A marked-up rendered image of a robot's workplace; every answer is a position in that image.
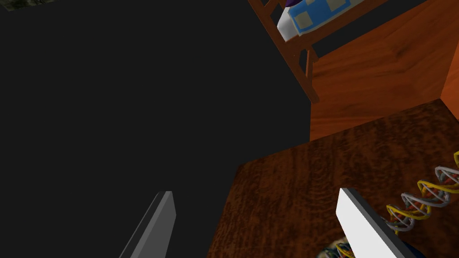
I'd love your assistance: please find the brown wooden table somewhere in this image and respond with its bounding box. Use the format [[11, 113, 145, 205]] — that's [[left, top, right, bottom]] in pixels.
[[207, 98, 459, 258]]

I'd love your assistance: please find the wooden bed with blue blanket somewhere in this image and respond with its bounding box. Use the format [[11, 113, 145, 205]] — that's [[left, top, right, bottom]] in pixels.
[[248, 0, 391, 104]]

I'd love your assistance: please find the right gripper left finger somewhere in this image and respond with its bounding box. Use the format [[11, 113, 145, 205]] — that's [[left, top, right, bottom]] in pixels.
[[119, 190, 177, 258]]

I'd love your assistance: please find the yellow and grey helix model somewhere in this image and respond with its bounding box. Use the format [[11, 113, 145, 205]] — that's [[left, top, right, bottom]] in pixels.
[[319, 151, 459, 258]]

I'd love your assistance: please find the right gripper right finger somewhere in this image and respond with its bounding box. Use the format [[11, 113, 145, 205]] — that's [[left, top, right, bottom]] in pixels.
[[335, 187, 416, 258]]

